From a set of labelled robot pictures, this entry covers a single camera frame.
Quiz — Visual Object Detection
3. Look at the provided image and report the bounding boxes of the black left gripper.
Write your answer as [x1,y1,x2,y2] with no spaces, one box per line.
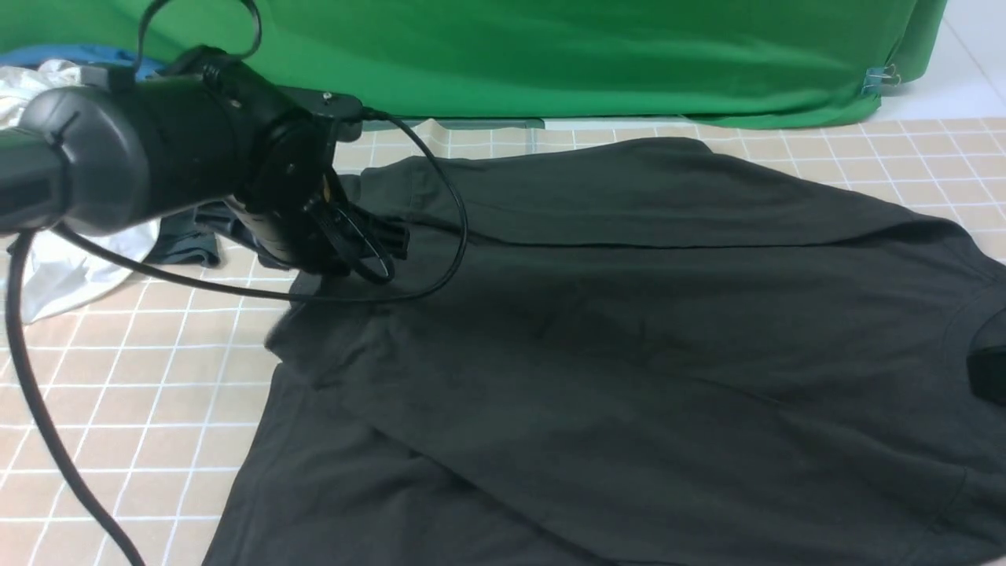
[224,169,410,285]

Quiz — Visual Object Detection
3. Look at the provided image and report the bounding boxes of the dark gray long-sleeve shirt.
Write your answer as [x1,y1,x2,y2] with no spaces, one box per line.
[204,138,1004,565]

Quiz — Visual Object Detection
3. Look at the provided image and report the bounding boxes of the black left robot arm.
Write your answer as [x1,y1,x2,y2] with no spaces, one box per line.
[1,46,409,285]

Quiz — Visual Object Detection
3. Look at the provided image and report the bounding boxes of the white crumpled shirt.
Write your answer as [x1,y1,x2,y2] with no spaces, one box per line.
[2,68,160,325]

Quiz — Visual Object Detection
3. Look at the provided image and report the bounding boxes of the dark teal crumpled garment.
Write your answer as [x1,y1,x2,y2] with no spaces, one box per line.
[146,203,236,268]

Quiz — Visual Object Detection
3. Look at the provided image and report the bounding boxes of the blue crumpled garment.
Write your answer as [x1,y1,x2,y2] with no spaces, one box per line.
[1,44,137,85]

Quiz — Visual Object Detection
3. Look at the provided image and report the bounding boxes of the beige checkered tablecloth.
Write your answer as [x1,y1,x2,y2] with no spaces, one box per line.
[25,117,1005,565]

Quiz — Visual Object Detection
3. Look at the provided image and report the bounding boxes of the green backdrop cloth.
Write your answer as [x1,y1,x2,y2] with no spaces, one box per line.
[0,0,948,131]

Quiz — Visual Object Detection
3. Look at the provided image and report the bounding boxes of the metal binder clip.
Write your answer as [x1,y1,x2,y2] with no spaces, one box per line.
[860,62,903,97]

